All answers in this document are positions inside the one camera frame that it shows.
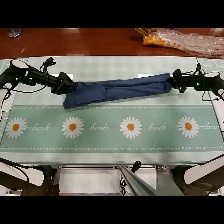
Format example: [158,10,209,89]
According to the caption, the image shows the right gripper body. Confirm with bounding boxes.
[171,68,190,94]

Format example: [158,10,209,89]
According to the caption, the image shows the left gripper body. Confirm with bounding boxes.
[49,71,80,96]

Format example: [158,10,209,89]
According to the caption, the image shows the blue shirt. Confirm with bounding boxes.
[62,72,175,110]

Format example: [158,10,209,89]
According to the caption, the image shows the clear plastic bag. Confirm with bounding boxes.
[134,28,224,60]

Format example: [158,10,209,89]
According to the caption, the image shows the orange packet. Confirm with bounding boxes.
[142,34,168,48]

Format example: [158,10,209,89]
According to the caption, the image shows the silver round object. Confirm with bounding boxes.
[7,28,23,39]

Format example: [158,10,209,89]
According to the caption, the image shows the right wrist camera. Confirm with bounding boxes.
[193,62,205,77]

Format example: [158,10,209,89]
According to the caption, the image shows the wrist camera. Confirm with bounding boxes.
[193,62,205,77]
[39,56,57,73]

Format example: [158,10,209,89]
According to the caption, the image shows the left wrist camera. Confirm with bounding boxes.
[39,56,57,73]

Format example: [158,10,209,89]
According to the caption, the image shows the black cable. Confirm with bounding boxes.
[13,83,47,94]

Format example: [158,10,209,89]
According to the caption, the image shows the silver frame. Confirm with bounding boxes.
[0,160,224,197]

